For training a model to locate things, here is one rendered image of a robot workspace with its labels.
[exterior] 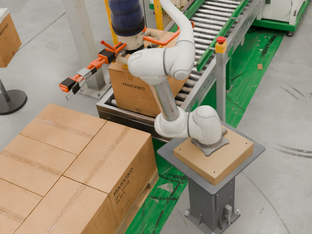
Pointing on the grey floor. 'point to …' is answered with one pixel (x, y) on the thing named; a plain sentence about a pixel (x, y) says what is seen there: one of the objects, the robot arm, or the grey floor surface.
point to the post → (221, 79)
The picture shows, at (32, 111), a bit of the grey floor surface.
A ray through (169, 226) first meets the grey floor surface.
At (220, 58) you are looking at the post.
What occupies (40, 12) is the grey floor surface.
